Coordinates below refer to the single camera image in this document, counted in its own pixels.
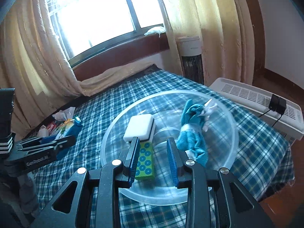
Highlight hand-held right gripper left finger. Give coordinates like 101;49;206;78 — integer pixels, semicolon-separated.
31;136;140;228

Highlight person's left hand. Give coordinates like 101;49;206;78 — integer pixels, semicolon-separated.
13;171;41;215

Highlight small white paper scrap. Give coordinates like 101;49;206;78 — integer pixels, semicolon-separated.
37;125;49;137

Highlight red packet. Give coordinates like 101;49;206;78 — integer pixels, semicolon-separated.
46;121;60;136

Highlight white tower fan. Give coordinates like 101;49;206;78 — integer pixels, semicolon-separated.
177;36;205;85

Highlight white plastic clip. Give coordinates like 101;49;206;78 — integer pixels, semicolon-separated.
198;98;218;132

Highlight teal cloth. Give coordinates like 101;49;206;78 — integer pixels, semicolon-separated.
176;99;211;168

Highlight beige curtain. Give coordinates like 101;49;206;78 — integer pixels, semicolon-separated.
0;0;83;133
152;0;256;87

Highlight blue snack packet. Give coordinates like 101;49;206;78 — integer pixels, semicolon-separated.
41;116;83;159

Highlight white sponge with black layer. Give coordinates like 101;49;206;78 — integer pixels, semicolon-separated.
123;114;156;143

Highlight green dotted box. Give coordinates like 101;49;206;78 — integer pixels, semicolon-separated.
135;141;155;180

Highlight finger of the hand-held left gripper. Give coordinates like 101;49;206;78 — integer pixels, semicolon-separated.
20;135;77;158
15;136;48;146

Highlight black power adapter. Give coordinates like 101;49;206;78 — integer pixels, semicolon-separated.
268;94;287;114

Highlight blue plaid bed sheet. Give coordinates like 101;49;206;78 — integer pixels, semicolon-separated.
31;70;295;228

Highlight window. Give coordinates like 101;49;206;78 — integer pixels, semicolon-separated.
44;0;167;68

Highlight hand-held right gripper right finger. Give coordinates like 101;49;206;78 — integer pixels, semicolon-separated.
166;137;276;228

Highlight white cloth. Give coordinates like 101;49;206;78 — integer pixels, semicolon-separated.
144;26;166;37

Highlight brown wooden door frame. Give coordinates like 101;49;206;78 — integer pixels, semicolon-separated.
239;0;268;86

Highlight clear plastic bowl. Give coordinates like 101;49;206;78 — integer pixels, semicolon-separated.
100;90;239;206

